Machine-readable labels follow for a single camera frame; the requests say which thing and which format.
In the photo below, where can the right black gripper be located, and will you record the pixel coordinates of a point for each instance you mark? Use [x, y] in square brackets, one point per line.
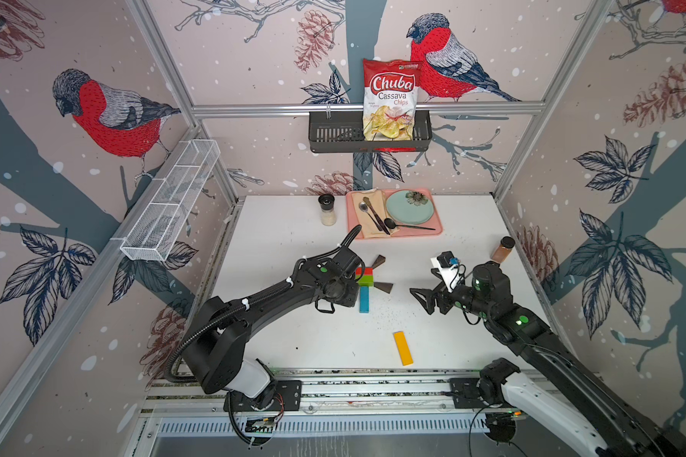
[440, 293]

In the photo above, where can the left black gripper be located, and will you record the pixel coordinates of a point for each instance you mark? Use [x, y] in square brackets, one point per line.
[353, 298]

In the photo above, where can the green rectangular block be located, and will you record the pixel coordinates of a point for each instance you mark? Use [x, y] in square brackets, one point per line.
[366, 281]

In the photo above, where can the red rectangular block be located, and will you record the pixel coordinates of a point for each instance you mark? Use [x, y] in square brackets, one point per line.
[367, 271]

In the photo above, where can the teal long block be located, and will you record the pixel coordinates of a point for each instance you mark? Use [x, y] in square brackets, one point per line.
[364, 300]

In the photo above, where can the brown triangle block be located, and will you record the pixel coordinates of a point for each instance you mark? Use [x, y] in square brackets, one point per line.
[380, 260]
[383, 286]

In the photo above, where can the yellow long block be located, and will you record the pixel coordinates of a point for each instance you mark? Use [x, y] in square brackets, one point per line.
[403, 349]

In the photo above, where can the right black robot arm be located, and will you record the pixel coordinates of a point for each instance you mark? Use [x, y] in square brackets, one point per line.
[586, 415]

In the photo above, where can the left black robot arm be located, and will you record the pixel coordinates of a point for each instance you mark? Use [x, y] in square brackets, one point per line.
[212, 351]

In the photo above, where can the brown spice bottle black cap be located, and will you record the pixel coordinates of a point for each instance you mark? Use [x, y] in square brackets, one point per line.
[504, 248]

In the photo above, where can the beige cloth napkin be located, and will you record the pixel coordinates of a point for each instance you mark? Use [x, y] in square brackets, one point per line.
[357, 217]

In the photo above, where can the silver teaspoon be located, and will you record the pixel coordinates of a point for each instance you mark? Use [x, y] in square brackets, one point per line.
[365, 209]

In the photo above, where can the black long spoon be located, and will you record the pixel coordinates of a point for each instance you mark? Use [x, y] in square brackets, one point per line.
[391, 224]

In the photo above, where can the glass salt grinder black cap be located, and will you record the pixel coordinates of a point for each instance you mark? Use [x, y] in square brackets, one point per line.
[327, 206]

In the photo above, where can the pink plastic tray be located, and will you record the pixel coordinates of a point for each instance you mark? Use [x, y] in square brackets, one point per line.
[433, 223]

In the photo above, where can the iridescent butter knife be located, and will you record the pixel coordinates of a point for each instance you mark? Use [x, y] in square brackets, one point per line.
[375, 214]

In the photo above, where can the mint green flower plate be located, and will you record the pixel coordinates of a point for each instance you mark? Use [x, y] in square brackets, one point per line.
[410, 207]

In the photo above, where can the Chuba cassava chips bag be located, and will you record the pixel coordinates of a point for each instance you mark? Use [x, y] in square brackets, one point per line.
[390, 98]

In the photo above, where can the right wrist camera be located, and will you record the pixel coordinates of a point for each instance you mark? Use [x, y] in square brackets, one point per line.
[450, 269]

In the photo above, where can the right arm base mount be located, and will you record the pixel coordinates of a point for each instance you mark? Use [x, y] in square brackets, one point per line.
[466, 393]

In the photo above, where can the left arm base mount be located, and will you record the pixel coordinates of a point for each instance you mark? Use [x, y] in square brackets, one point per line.
[284, 395]

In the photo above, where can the white wire wall basket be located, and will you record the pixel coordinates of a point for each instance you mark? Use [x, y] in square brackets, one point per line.
[159, 225]

